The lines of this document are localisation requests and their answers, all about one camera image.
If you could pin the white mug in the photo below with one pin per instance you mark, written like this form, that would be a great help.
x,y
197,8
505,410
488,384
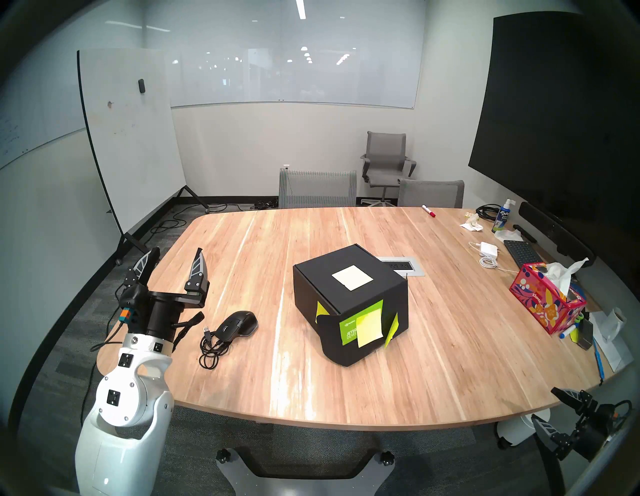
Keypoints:
x,y
612,322

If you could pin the glass wall whiteboard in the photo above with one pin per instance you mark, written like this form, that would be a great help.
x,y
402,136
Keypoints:
x,y
300,75

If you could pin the dark whiteboard eraser block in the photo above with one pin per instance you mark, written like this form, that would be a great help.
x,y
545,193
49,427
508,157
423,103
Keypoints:
x,y
586,332

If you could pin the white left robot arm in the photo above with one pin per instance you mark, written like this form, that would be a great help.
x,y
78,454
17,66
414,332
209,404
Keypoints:
x,y
125,415

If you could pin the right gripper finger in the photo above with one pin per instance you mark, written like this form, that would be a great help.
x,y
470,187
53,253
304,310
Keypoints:
x,y
550,437
575,398

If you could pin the grey office chair with armrests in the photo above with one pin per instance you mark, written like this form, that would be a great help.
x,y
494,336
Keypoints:
x,y
385,155

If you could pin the blue whiteboard marker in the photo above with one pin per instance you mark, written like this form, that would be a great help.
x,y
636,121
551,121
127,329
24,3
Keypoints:
x,y
567,333

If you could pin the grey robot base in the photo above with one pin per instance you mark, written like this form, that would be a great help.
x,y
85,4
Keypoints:
x,y
305,482

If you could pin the pale yellow sticky note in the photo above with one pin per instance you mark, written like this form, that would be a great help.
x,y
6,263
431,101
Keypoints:
x,y
370,327
352,278

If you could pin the black keyboard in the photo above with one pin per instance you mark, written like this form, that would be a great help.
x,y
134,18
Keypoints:
x,y
522,253

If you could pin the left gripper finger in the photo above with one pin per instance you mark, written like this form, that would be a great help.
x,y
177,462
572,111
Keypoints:
x,y
142,267
198,277

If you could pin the large black wall display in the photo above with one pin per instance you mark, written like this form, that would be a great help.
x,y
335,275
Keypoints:
x,y
550,125

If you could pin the black cardboard box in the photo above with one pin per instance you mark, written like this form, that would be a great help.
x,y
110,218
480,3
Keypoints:
x,y
320,285

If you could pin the grey mesh office chair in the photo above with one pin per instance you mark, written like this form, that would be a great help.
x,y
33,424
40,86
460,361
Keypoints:
x,y
430,194
317,189

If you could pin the red whiteboard marker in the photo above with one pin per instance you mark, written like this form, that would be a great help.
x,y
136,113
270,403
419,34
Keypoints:
x,y
428,211

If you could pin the black computer mouse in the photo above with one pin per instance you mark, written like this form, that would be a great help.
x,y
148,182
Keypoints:
x,y
239,324

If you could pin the yellow-green sticky note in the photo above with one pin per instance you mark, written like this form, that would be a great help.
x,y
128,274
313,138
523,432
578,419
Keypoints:
x,y
391,327
321,312

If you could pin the colourful floral tissue box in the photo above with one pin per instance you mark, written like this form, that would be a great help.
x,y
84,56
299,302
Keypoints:
x,y
540,300

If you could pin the crumpled white tissue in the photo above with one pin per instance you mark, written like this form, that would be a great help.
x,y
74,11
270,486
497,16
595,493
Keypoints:
x,y
472,225
507,235

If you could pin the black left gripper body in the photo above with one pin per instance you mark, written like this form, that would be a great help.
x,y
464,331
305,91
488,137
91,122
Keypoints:
x,y
160,317

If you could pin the linear ceiling light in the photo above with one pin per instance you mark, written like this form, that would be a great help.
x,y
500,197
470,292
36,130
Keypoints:
x,y
301,9

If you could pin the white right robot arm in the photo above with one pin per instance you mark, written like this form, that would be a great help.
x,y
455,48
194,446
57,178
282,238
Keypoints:
x,y
595,475

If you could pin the whiteboard cleaner spray bottle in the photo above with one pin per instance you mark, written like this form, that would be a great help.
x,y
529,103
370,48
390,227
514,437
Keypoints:
x,y
502,217

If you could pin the white paper sheets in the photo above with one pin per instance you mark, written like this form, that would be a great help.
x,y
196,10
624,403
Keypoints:
x,y
617,352

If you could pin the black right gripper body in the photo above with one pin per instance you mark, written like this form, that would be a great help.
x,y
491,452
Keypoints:
x,y
595,432

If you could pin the black video conference bar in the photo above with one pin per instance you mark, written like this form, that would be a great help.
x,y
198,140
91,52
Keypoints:
x,y
555,232

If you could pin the silver table power grommet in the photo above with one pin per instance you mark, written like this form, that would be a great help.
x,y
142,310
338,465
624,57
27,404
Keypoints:
x,y
409,265

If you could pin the wall whiteboard with writing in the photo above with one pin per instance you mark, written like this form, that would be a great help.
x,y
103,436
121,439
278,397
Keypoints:
x,y
40,100

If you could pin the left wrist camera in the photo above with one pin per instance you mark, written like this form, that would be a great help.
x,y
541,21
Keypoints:
x,y
131,300

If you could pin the mobile whiteboard on stand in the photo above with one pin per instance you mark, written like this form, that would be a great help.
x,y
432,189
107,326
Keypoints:
x,y
130,150

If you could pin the blue pen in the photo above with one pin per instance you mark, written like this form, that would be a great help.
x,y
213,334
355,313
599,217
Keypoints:
x,y
599,362

